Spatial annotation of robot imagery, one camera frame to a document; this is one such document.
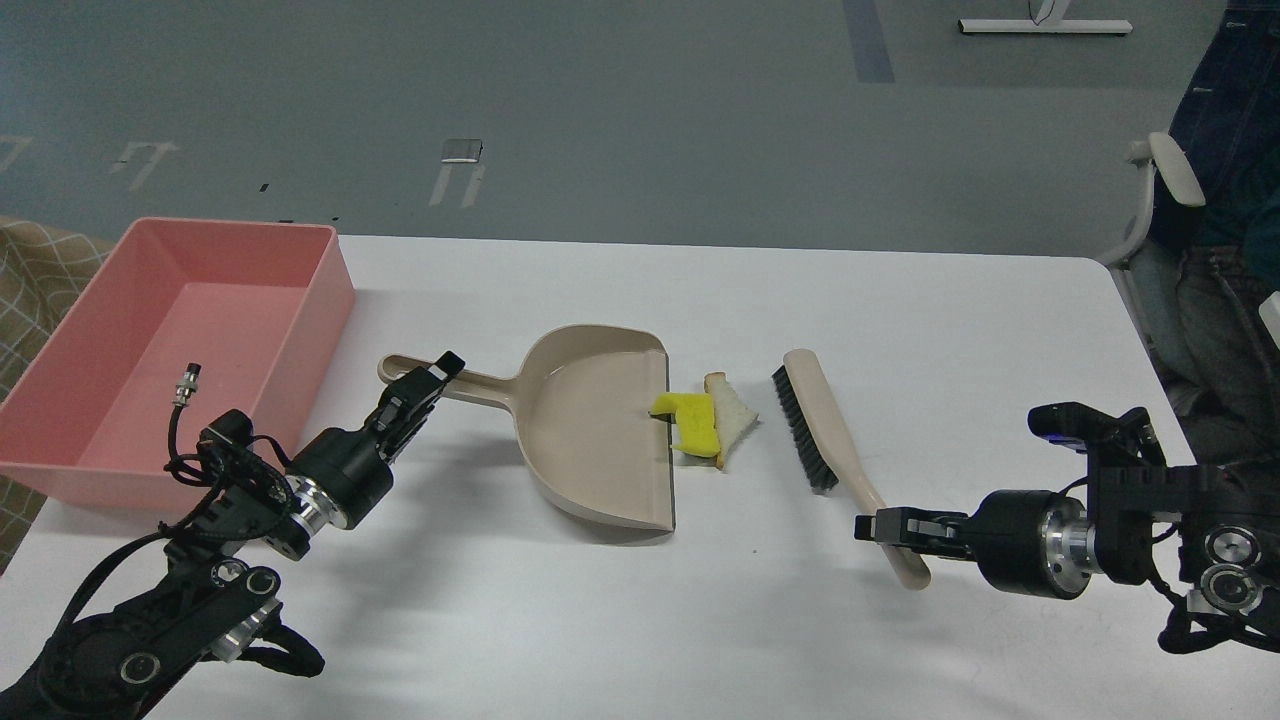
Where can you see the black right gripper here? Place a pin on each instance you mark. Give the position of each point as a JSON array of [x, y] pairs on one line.
[[1023, 541]]

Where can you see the beige hand brush black bristles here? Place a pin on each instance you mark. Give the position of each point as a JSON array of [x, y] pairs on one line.
[[822, 439]]

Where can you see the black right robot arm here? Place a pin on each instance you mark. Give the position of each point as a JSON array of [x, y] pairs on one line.
[[1195, 533]]

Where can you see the beige checkered cloth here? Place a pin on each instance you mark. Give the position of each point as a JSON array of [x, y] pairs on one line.
[[44, 270]]

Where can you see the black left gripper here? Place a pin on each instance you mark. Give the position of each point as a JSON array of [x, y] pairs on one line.
[[351, 467]]

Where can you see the white office chair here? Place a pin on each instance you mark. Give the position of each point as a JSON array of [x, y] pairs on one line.
[[1179, 214]]

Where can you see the silver floor socket plate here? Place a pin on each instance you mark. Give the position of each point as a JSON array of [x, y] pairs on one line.
[[461, 151]]

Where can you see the pink plastic bin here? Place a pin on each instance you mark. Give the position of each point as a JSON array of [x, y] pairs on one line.
[[259, 306]]

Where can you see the person in dark clothes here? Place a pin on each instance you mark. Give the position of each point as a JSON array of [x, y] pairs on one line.
[[1212, 267]]

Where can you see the white bread slice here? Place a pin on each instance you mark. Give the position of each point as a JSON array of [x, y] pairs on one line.
[[734, 418]]

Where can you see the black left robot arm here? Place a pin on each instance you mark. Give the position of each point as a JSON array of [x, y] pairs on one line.
[[180, 597]]

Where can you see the beige plastic dustpan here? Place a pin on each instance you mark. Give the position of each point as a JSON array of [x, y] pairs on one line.
[[580, 404]]

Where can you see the yellow sponge piece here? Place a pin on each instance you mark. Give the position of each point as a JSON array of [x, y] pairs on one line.
[[694, 415]]

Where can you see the white desk leg base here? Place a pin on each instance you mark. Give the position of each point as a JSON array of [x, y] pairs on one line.
[[1048, 18]]

